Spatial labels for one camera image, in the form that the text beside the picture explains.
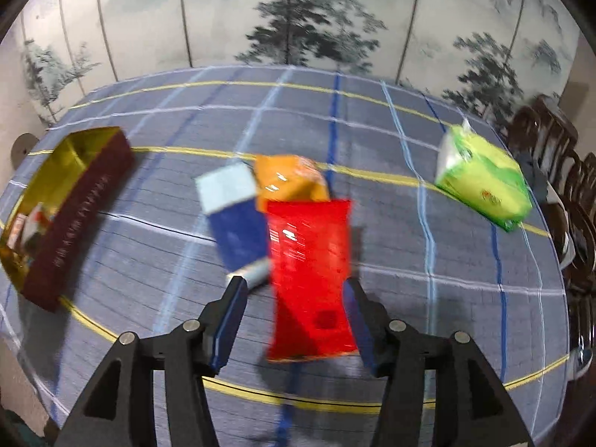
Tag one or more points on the red snack packet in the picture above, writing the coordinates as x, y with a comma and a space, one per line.
310, 252

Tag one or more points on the dark wooden chair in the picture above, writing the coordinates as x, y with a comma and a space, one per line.
579, 275
542, 140

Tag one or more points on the clear bag orange crackers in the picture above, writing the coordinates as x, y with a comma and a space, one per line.
28, 231

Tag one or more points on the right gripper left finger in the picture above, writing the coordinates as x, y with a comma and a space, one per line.
117, 406

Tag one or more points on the orange snack packet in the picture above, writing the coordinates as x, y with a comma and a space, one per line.
288, 178

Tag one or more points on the green tissue pack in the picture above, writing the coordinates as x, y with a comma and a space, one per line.
482, 176

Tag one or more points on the blue and white snack bag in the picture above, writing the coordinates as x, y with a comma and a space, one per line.
228, 198

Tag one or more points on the red gold toffee tin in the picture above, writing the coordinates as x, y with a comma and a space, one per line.
74, 183

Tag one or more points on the painted folding screen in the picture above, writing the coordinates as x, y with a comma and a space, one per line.
485, 56

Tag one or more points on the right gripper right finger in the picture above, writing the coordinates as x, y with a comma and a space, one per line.
471, 407

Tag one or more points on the plaid blue tablecloth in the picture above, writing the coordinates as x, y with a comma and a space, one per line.
148, 261

